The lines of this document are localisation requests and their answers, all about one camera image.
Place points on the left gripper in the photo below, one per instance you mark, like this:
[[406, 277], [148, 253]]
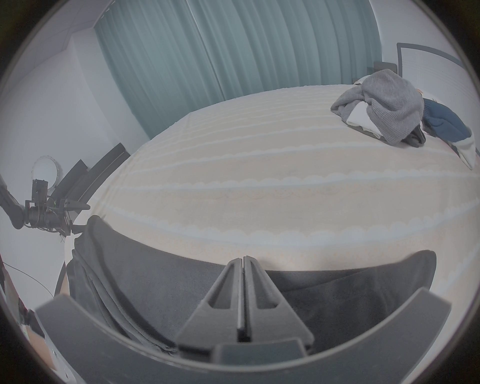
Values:
[[56, 217]]

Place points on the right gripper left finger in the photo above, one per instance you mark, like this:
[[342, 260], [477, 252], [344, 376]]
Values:
[[213, 318]]

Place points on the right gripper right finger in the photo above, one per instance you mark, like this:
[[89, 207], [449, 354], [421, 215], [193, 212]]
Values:
[[273, 318]]

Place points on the black T-shirt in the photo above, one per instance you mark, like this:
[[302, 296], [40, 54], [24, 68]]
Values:
[[150, 285]]

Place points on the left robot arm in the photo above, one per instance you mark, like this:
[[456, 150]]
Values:
[[15, 213]]

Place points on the bed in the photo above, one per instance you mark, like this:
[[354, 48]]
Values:
[[262, 168]]

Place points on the blue-green curtain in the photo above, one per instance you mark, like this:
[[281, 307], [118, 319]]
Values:
[[292, 41], [150, 56]]

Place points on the white garment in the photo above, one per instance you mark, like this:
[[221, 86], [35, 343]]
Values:
[[360, 118], [465, 152]]

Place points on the black garment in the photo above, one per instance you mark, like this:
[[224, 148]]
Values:
[[416, 137]]

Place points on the grey garment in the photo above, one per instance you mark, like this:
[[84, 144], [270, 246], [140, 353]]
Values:
[[390, 101]]

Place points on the dark blue garment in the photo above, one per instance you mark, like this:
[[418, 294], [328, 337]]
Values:
[[446, 120]]

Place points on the grey bedside table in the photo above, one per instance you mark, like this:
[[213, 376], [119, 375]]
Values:
[[384, 67]]

